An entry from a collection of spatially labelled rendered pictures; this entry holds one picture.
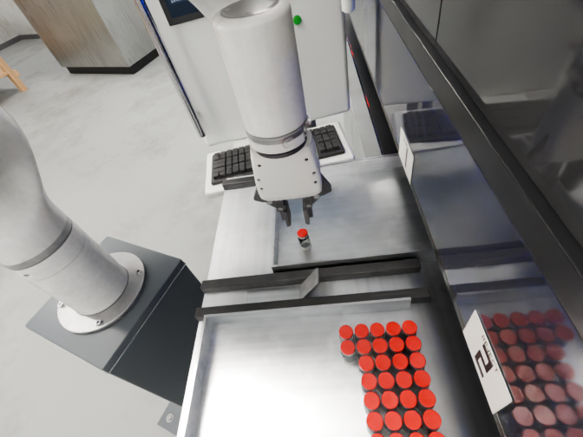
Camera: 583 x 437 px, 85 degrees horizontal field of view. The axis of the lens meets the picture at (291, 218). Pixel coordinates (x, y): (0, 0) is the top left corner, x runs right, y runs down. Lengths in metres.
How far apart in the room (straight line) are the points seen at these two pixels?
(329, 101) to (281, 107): 0.71
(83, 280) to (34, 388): 1.41
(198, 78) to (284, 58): 0.67
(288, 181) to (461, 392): 0.38
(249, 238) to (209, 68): 0.53
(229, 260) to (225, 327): 0.14
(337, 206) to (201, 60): 0.57
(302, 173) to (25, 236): 0.43
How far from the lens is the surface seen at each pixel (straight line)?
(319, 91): 1.07
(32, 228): 0.63
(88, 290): 0.72
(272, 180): 0.47
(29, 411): 2.04
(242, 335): 0.58
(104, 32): 4.62
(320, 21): 1.00
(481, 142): 0.33
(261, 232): 0.69
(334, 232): 0.65
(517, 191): 0.28
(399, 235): 0.65
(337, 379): 0.53
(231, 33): 0.36
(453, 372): 0.55
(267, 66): 0.36
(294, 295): 0.59
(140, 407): 1.69
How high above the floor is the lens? 1.40
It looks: 48 degrees down
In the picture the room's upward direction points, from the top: 16 degrees counter-clockwise
